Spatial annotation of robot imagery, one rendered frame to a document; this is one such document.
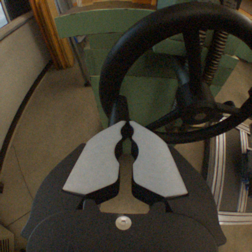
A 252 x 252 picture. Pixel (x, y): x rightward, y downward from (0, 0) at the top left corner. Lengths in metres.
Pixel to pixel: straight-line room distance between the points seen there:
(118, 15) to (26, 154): 1.24
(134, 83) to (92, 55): 0.15
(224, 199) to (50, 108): 1.67
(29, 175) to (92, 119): 0.75
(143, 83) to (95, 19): 0.23
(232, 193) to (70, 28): 1.15
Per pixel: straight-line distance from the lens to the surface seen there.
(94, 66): 0.37
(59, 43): 1.73
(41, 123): 1.37
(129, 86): 0.41
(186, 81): 0.22
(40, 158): 1.21
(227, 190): 1.01
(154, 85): 0.41
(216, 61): 0.26
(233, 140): 1.18
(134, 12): 0.30
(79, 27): 0.33
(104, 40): 0.33
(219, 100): 0.60
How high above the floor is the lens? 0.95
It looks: 61 degrees down
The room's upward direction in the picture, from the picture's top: straight up
